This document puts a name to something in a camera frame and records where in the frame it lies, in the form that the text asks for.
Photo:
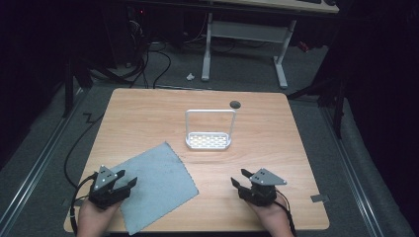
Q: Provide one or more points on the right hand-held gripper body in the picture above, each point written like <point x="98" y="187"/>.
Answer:
<point x="263" y="189"/>

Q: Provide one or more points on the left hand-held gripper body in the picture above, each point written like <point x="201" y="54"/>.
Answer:
<point x="104" y="179"/>

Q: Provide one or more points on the grey cloth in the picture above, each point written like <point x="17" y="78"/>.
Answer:
<point x="158" y="184"/>

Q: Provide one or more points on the person's right hand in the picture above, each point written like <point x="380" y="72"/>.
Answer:
<point x="269" y="214"/>

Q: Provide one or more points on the person's left hand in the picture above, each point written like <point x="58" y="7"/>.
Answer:
<point x="95" y="215"/>

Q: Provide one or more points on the grey tape piece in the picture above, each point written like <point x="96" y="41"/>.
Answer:
<point x="319" y="198"/>

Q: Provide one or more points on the black table grommet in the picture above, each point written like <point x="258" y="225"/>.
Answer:
<point x="234" y="104"/>

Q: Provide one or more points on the black stand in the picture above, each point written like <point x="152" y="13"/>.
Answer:
<point x="339" y="98"/>
<point x="68" y="85"/>

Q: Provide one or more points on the crumpled white paper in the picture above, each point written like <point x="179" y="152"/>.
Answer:
<point x="190" y="77"/>

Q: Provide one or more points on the small red object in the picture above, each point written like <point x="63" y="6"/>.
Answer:
<point x="303" y="46"/>

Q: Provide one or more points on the white-framed desk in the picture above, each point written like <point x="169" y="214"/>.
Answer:
<point x="250" y="32"/>

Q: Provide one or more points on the metal floor rail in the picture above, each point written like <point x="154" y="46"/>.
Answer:
<point x="352" y="168"/>
<point x="36" y="164"/>

